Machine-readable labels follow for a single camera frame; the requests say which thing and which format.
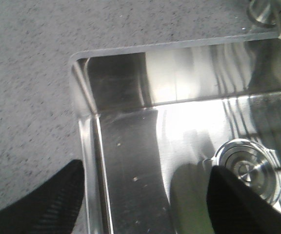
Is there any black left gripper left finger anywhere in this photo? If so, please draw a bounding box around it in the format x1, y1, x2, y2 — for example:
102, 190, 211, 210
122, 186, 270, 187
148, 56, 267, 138
0, 159, 84, 234

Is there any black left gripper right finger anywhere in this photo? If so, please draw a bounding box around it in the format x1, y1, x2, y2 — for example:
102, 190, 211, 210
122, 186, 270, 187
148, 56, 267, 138
207, 166, 281, 234

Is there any chrome sink drain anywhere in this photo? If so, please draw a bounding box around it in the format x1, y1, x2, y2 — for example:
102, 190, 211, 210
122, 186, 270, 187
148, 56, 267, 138
203, 138, 281, 206

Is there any stainless steel sink basin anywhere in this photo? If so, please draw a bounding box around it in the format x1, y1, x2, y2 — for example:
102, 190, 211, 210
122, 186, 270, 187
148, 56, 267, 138
69, 33, 281, 234

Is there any chrome kitchen faucet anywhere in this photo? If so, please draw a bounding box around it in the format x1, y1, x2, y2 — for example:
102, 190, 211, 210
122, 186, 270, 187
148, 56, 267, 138
247, 0, 281, 39

